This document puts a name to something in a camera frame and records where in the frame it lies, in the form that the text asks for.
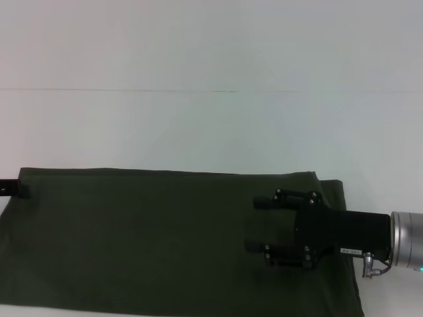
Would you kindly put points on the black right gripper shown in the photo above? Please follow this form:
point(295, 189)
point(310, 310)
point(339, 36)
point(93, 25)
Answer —
point(343, 232)

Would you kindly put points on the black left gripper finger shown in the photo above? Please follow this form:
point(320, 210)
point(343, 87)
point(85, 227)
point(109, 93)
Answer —
point(15, 188)

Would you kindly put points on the dark green shirt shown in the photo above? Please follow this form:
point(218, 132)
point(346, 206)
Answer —
point(148, 247)

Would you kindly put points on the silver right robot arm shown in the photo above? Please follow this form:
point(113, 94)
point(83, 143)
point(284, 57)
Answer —
point(408, 241)

